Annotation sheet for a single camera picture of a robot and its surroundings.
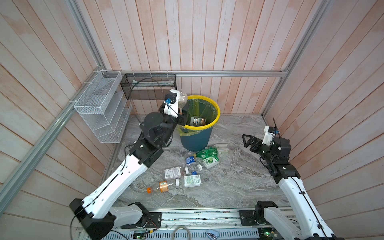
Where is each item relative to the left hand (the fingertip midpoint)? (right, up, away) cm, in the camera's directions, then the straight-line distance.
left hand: (183, 102), depth 59 cm
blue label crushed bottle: (+3, -31, +31) cm, 45 cm away
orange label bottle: (-12, -43, +20) cm, 49 cm away
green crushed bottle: (+15, -27, +36) cm, 47 cm away
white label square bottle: (-5, -37, +27) cm, 46 cm away
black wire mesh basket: (-30, +19, +44) cm, 56 cm away
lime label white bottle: (+16, -31, +31) cm, 47 cm away
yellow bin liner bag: (+9, +3, +35) cm, 36 cm away
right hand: (+34, -15, +18) cm, 41 cm away
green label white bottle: (+5, -40, +24) cm, 47 cm away
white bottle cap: (+9, -34, +29) cm, 46 cm away
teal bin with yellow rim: (+8, -20, +44) cm, 49 cm away
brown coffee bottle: (+12, -6, +38) cm, 40 cm away
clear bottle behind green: (+25, -25, +37) cm, 51 cm away
